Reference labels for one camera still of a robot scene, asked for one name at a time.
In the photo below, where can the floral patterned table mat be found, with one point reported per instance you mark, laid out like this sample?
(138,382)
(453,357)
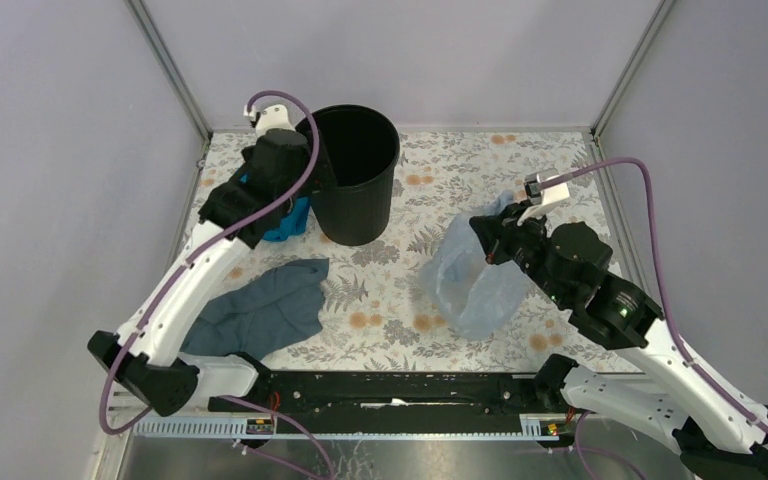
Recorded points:
(376,316)

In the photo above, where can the aluminium frame post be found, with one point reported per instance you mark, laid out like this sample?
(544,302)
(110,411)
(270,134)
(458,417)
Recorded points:
(654,26)
(159,48)

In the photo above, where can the right aluminium frame post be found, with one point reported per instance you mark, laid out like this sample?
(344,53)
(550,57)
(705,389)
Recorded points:
(654,26)

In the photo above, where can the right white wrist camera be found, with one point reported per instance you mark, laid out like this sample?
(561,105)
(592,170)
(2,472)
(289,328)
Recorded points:
(545,190)

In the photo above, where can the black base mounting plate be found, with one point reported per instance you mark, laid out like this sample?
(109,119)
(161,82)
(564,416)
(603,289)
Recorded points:
(307,393)

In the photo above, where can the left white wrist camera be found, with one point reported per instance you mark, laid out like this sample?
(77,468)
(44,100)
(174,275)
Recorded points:
(271,117)

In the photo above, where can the grey blue trash bag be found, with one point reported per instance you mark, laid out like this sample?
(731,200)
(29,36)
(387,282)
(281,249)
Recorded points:
(278,309)

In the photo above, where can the bright blue trash bag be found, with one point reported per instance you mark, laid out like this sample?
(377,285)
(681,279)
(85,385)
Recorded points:
(288,222)

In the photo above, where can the light blue trash bag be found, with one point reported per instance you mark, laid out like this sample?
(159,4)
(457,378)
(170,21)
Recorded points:
(473,297)

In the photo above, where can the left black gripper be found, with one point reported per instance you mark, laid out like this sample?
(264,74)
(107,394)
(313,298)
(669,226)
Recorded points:
(248,154)

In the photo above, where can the left aluminium frame post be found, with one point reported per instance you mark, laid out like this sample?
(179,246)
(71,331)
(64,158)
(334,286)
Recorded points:
(159,48)

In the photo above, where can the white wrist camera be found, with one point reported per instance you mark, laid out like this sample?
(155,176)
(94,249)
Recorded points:
(271,117)
(545,190)

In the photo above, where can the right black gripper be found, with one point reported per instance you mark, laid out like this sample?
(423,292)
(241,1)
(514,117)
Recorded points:
(488,230)

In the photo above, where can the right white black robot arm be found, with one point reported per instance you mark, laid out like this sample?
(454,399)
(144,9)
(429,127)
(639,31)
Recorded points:
(716,431)

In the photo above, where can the black plastic trash bin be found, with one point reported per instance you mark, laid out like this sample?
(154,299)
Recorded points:
(352,189)

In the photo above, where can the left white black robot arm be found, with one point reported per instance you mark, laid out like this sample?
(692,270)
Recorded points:
(144,354)

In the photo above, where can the white slotted cable duct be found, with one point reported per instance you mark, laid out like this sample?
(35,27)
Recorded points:
(397,424)

